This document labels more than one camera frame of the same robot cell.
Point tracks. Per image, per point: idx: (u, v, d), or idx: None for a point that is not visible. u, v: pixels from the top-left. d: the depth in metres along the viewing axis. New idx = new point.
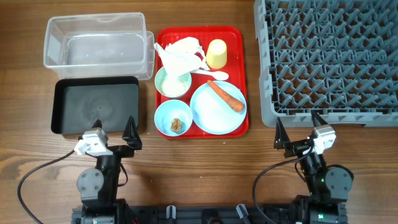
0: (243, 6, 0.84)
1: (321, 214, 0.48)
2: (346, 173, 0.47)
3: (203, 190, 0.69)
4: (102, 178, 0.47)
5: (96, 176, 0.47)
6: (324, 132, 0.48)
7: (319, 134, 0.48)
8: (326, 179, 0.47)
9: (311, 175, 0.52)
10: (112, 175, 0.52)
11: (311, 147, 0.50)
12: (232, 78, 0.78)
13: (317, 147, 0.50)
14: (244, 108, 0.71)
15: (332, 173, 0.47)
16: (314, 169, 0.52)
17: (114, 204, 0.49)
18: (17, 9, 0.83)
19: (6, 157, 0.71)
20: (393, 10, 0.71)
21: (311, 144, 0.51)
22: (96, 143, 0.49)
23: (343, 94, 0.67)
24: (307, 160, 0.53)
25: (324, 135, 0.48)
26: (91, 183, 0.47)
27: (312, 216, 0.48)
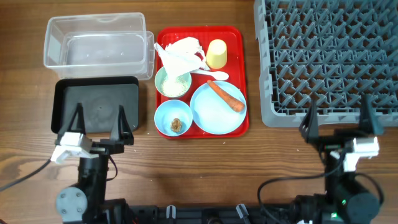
0: (242, 5, 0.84)
1: (334, 214, 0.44)
2: (375, 200, 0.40)
3: (203, 190, 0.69)
4: (84, 199, 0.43)
5: (77, 196, 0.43)
6: (367, 146, 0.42)
7: (359, 147, 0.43)
8: (349, 203, 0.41)
9: (334, 180, 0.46)
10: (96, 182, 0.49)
11: (341, 158, 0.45)
12: (232, 78, 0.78)
13: (346, 163, 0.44)
14: (244, 108, 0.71)
15: (357, 199, 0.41)
16: (339, 177, 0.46)
17: (104, 211, 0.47)
18: (17, 10, 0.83)
19: (6, 158, 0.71)
20: (393, 10, 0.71)
21: (342, 155, 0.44)
22: (78, 152, 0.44)
23: (343, 95, 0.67)
24: (334, 162, 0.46)
25: (362, 152, 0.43)
26: (72, 205, 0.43)
27: (324, 216, 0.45)
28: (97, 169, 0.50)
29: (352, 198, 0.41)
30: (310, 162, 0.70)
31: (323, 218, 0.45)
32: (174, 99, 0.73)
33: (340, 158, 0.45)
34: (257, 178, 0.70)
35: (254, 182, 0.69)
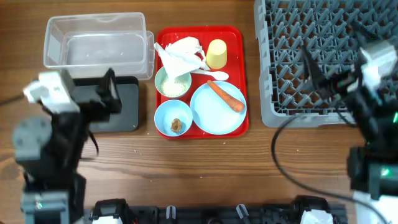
0: (243, 5, 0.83)
1: (385, 170, 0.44)
2: None
3: (203, 190, 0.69)
4: (48, 128, 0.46)
5: (41, 126, 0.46)
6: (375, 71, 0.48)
7: (371, 67, 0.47)
8: None
9: (366, 119, 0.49)
10: (73, 144, 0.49)
11: (359, 80, 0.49)
12: (232, 78, 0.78)
13: (370, 78, 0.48)
14: (244, 108, 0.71)
15: None
16: (368, 114, 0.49)
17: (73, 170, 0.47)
18: (17, 9, 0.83)
19: (6, 158, 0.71)
20: (394, 9, 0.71)
21: (360, 77, 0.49)
22: (56, 87, 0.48)
23: (343, 95, 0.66)
24: (357, 95, 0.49)
25: (377, 57, 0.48)
26: (32, 133, 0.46)
27: (377, 173, 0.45)
28: (79, 134, 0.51)
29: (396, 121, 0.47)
30: (310, 162, 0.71)
31: (370, 176, 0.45)
32: (174, 99, 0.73)
33: (358, 91, 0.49)
34: (257, 178, 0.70)
35: (254, 182, 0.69)
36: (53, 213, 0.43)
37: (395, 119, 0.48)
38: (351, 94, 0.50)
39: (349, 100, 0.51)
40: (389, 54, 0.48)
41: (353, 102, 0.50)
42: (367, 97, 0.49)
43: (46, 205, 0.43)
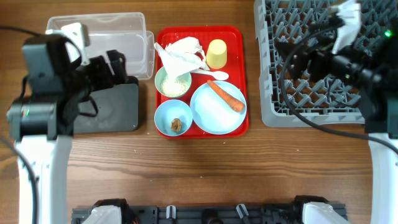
0: (243, 5, 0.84)
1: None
2: None
3: (203, 190, 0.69)
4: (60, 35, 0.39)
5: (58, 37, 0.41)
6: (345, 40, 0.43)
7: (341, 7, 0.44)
8: None
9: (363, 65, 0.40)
10: (71, 69, 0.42)
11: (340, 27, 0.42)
12: (232, 78, 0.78)
13: (349, 21, 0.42)
14: (245, 108, 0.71)
15: None
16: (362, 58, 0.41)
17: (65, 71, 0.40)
18: (17, 9, 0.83)
19: (6, 158, 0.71)
20: (394, 9, 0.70)
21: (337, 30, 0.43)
22: None
23: (343, 95, 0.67)
24: (337, 55, 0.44)
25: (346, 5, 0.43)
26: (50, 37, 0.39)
27: (392, 104, 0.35)
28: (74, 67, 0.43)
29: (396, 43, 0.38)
30: (310, 162, 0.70)
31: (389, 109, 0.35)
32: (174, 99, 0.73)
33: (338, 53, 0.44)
34: (257, 178, 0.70)
35: (254, 182, 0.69)
36: (41, 129, 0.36)
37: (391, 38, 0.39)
38: (331, 56, 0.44)
39: (331, 66, 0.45)
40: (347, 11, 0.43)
41: (334, 65, 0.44)
42: (353, 56, 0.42)
43: (33, 116, 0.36)
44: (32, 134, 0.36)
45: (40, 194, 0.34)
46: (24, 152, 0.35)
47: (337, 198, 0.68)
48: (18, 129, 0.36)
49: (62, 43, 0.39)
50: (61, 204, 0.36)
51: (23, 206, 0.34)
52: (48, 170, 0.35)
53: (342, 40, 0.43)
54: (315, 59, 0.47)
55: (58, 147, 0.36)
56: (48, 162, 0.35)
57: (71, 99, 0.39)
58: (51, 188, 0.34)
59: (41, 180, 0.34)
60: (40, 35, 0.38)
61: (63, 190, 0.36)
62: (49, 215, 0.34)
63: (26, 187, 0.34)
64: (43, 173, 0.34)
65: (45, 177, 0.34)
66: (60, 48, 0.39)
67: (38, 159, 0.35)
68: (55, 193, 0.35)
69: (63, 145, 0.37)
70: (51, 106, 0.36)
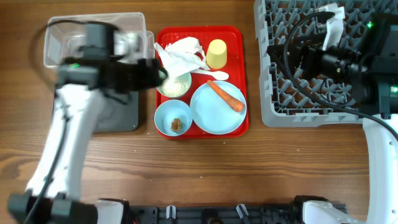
0: (243, 5, 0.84)
1: (395, 88, 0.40)
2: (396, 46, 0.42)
3: (203, 190, 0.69)
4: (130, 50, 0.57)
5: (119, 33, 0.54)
6: (333, 37, 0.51)
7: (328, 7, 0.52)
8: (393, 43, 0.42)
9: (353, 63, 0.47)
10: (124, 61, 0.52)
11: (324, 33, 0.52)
12: (232, 78, 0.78)
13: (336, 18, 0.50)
14: (244, 108, 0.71)
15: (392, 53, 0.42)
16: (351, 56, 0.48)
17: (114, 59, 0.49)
18: (17, 9, 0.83)
19: (6, 158, 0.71)
20: (394, 10, 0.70)
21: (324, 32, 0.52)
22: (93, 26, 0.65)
23: (343, 95, 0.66)
24: (325, 53, 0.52)
25: (331, 7, 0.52)
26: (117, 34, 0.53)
27: (382, 92, 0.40)
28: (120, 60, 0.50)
29: (382, 33, 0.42)
30: (310, 162, 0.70)
31: (379, 94, 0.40)
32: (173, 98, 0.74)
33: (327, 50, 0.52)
34: (257, 178, 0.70)
35: (254, 182, 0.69)
36: (81, 81, 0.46)
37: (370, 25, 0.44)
38: (321, 54, 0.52)
39: (321, 65, 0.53)
40: (336, 13, 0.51)
41: (323, 64, 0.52)
42: (339, 54, 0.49)
43: (79, 73, 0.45)
44: (71, 79, 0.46)
45: (68, 134, 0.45)
46: (64, 96, 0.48)
47: (337, 198, 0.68)
48: (64, 77, 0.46)
49: (109, 34, 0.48)
50: (80, 152, 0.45)
51: (53, 140, 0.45)
52: (79, 114, 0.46)
53: (330, 37, 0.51)
54: (306, 55, 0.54)
55: (91, 100, 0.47)
56: (80, 109, 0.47)
57: (107, 76, 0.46)
58: (78, 132, 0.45)
59: (73, 120, 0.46)
60: (95, 24, 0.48)
61: (84, 140, 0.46)
62: (67, 158, 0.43)
63: (60, 123, 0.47)
64: (75, 116, 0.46)
65: (75, 119, 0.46)
66: (104, 35, 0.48)
67: (76, 105, 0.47)
68: (79, 138, 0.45)
69: (92, 101, 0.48)
70: (94, 68, 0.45)
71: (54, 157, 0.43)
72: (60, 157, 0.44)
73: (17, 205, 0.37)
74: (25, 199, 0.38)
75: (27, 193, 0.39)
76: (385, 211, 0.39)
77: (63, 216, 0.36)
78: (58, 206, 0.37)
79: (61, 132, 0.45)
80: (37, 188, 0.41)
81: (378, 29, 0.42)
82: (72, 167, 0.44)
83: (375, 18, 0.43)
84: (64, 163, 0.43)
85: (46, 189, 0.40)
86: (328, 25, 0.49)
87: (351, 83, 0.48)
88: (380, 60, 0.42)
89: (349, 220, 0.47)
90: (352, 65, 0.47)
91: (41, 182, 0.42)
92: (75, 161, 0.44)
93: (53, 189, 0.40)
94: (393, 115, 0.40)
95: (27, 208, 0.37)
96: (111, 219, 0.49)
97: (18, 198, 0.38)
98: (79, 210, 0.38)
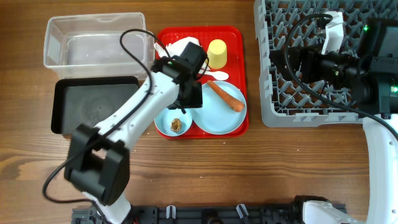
0: (243, 5, 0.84)
1: (395, 88, 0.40)
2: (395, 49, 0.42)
3: (203, 190, 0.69)
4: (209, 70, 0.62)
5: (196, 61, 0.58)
6: (333, 42, 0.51)
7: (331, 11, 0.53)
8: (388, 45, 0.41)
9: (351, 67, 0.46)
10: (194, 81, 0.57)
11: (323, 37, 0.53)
12: (232, 78, 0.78)
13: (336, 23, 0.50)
14: (244, 108, 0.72)
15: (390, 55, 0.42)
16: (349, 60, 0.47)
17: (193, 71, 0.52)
18: (17, 10, 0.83)
19: (6, 158, 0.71)
20: (394, 10, 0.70)
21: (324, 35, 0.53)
22: None
23: (343, 95, 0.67)
24: (324, 58, 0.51)
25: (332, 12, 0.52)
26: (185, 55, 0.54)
27: (382, 92, 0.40)
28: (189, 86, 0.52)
29: (379, 35, 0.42)
30: (310, 162, 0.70)
31: (379, 94, 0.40)
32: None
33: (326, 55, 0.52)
34: (257, 178, 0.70)
35: (254, 182, 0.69)
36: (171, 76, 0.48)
37: (366, 28, 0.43)
38: (319, 58, 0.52)
39: (320, 70, 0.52)
40: (334, 17, 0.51)
41: (321, 68, 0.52)
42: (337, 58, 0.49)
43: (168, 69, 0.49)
44: (166, 72, 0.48)
45: (146, 104, 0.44)
46: (155, 78, 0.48)
47: (337, 198, 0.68)
48: (158, 66, 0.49)
49: (202, 56, 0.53)
50: (149, 118, 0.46)
51: (130, 101, 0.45)
52: (161, 95, 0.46)
53: (329, 42, 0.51)
54: (305, 60, 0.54)
55: (173, 91, 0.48)
56: (164, 89, 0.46)
57: (188, 83, 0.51)
58: (151, 106, 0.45)
59: (155, 96, 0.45)
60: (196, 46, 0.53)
61: (148, 118, 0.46)
62: (138, 117, 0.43)
63: (141, 93, 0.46)
64: (157, 94, 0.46)
65: (155, 96, 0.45)
66: (200, 60, 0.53)
67: (161, 86, 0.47)
68: (150, 109, 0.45)
69: (171, 96, 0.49)
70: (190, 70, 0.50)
71: (124, 112, 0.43)
72: (124, 113, 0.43)
73: (83, 135, 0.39)
74: (89, 135, 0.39)
75: (94, 128, 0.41)
76: (385, 210, 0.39)
77: (115, 162, 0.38)
78: (112, 155, 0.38)
79: (139, 99, 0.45)
80: (103, 127, 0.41)
81: (374, 32, 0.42)
82: (135, 130, 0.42)
83: (371, 21, 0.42)
84: (133, 121, 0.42)
85: (111, 133, 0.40)
86: (326, 29, 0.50)
87: (351, 85, 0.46)
88: (378, 62, 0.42)
89: (349, 220, 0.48)
90: (349, 68, 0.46)
91: (107, 124, 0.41)
92: (139, 127, 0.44)
93: (115, 137, 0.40)
94: (393, 115, 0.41)
95: (88, 143, 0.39)
96: (124, 206, 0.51)
97: (84, 132, 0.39)
98: (125, 166, 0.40)
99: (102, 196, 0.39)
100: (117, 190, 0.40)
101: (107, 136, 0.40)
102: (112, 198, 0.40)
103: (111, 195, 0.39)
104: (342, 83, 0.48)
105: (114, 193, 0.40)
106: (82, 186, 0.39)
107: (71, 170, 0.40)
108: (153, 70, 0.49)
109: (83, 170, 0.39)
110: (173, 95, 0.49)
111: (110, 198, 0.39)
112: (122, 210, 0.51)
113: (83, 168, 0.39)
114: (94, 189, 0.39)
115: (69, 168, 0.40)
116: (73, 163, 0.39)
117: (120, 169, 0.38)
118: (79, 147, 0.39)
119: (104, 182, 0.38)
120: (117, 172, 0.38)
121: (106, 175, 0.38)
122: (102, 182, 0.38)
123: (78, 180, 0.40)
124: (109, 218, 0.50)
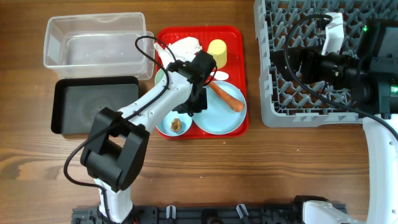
0: (243, 5, 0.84)
1: (395, 88, 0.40)
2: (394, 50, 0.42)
3: (203, 190, 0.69)
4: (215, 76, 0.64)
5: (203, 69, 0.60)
6: (333, 43, 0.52)
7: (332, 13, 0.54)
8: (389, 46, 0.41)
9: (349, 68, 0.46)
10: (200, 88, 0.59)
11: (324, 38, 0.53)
12: (232, 79, 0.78)
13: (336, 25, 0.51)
14: (244, 107, 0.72)
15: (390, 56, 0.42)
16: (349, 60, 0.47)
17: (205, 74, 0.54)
18: (17, 10, 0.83)
19: (6, 158, 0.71)
20: (394, 10, 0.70)
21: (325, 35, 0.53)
22: None
23: (343, 94, 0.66)
24: (324, 59, 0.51)
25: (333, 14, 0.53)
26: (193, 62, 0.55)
27: (382, 92, 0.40)
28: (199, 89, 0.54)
29: (378, 36, 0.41)
30: (310, 162, 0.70)
31: (379, 94, 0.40)
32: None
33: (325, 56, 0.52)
34: (257, 178, 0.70)
35: (254, 182, 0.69)
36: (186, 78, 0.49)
37: (365, 28, 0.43)
38: (320, 59, 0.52)
39: (320, 70, 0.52)
40: (334, 18, 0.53)
41: (321, 68, 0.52)
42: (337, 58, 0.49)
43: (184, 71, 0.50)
44: (182, 73, 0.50)
45: (163, 96, 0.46)
46: (171, 76, 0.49)
47: (337, 198, 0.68)
48: (175, 68, 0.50)
49: (212, 64, 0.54)
50: (166, 110, 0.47)
51: (148, 92, 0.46)
52: (178, 91, 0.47)
53: (329, 43, 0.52)
54: (305, 60, 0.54)
55: (187, 89, 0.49)
56: (180, 86, 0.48)
57: (199, 86, 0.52)
58: (168, 99, 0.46)
59: (173, 90, 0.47)
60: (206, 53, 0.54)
61: (165, 112, 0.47)
62: (157, 106, 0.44)
63: (159, 86, 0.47)
64: (173, 89, 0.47)
65: (172, 92, 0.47)
66: (211, 67, 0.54)
67: (177, 81, 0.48)
68: (168, 100, 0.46)
69: (184, 96, 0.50)
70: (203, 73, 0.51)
71: (143, 101, 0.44)
72: (144, 102, 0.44)
73: (106, 117, 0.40)
74: (113, 117, 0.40)
75: (117, 111, 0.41)
76: (385, 211, 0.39)
77: (135, 145, 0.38)
78: (133, 137, 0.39)
79: (157, 92, 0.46)
80: (125, 112, 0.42)
81: (373, 32, 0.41)
82: (153, 119, 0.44)
83: (370, 21, 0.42)
84: (152, 109, 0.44)
85: (133, 117, 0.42)
86: (327, 30, 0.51)
87: (350, 86, 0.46)
88: (378, 62, 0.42)
89: (349, 220, 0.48)
90: (349, 68, 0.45)
91: (129, 109, 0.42)
92: (157, 117, 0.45)
93: (137, 122, 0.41)
94: (393, 115, 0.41)
95: (111, 124, 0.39)
96: (128, 202, 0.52)
97: (109, 114, 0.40)
98: (142, 151, 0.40)
99: (117, 178, 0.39)
100: (132, 175, 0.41)
101: (129, 120, 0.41)
102: (125, 183, 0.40)
103: (125, 178, 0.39)
104: (342, 84, 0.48)
105: (128, 178, 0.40)
106: (98, 168, 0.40)
107: (89, 151, 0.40)
108: (168, 70, 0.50)
109: (101, 152, 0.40)
110: (184, 96, 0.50)
111: (124, 183, 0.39)
112: (125, 210, 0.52)
113: (101, 150, 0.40)
114: (111, 172, 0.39)
115: (87, 148, 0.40)
116: (92, 145, 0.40)
117: (139, 152, 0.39)
118: (101, 127, 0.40)
119: (121, 164, 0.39)
120: (136, 155, 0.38)
121: (124, 156, 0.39)
122: (120, 165, 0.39)
123: (94, 162, 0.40)
124: (113, 214, 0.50)
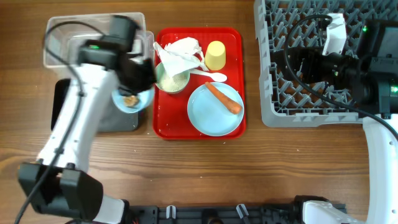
0: (243, 5, 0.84)
1: (395, 88, 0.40)
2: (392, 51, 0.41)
3: (203, 190, 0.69)
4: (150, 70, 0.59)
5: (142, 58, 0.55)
6: (333, 43, 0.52)
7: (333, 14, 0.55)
8: (388, 46, 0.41)
9: (347, 69, 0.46)
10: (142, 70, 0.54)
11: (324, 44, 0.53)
12: (230, 80, 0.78)
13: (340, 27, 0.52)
14: (242, 110, 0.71)
15: (389, 56, 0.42)
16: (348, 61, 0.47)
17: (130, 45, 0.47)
18: (17, 10, 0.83)
19: (6, 158, 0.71)
20: (394, 9, 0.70)
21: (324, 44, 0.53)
22: None
23: (343, 94, 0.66)
24: (324, 60, 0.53)
25: (333, 14, 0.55)
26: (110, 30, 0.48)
27: (382, 92, 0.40)
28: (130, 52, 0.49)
29: (378, 35, 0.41)
30: (310, 161, 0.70)
31: (379, 94, 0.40)
32: (173, 93, 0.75)
33: (325, 58, 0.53)
34: (257, 178, 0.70)
35: (254, 182, 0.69)
36: (100, 63, 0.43)
37: (364, 28, 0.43)
38: (320, 59, 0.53)
39: (320, 70, 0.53)
40: (334, 19, 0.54)
41: (321, 68, 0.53)
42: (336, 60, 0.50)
43: (95, 55, 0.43)
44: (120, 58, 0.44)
45: (83, 106, 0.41)
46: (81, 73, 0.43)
47: (337, 198, 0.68)
48: (84, 58, 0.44)
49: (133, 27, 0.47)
50: (94, 117, 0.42)
51: (65, 112, 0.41)
52: (94, 91, 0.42)
53: (329, 43, 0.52)
54: (306, 60, 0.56)
55: (107, 79, 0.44)
56: (95, 85, 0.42)
57: (122, 61, 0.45)
58: (87, 107, 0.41)
59: (87, 97, 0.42)
60: (122, 17, 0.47)
61: (96, 116, 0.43)
62: (80, 127, 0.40)
63: (74, 99, 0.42)
64: (90, 93, 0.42)
65: (89, 96, 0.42)
66: (131, 32, 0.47)
67: (93, 81, 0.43)
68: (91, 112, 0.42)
69: (110, 84, 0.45)
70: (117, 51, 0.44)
71: (61, 131, 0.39)
72: (62, 134, 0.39)
73: (29, 173, 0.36)
74: (37, 170, 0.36)
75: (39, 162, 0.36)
76: (384, 210, 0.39)
77: (73, 190, 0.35)
78: (67, 183, 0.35)
79: (73, 107, 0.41)
80: (46, 158, 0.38)
81: (372, 32, 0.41)
82: (82, 143, 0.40)
83: (369, 22, 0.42)
84: (75, 136, 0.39)
85: (56, 159, 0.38)
86: (328, 30, 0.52)
87: (348, 87, 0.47)
88: (377, 62, 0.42)
89: (349, 220, 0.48)
90: (349, 69, 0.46)
91: (50, 152, 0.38)
92: (85, 137, 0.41)
93: (62, 163, 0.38)
94: (393, 115, 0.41)
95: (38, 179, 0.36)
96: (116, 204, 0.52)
97: (30, 168, 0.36)
98: (87, 183, 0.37)
99: (81, 213, 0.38)
100: (92, 203, 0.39)
101: (54, 165, 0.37)
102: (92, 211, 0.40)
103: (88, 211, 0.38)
104: (341, 85, 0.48)
105: (91, 208, 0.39)
106: (56, 213, 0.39)
107: (40, 206, 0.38)
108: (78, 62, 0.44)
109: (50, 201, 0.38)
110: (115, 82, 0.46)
111: (90, 213, 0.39)
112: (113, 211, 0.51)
113: (48, 200, 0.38)
114: (71, 211, 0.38)
115: (35, 205, 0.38)
116: (35, 201, 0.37)
117: (82, 191, 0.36)
118: (30, 185, 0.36)
119: (73, 205, 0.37)
120: (80, 194, 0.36)
121: (72, 201, 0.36)
122: (73, 206, 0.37)
123: (52, 213, 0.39)
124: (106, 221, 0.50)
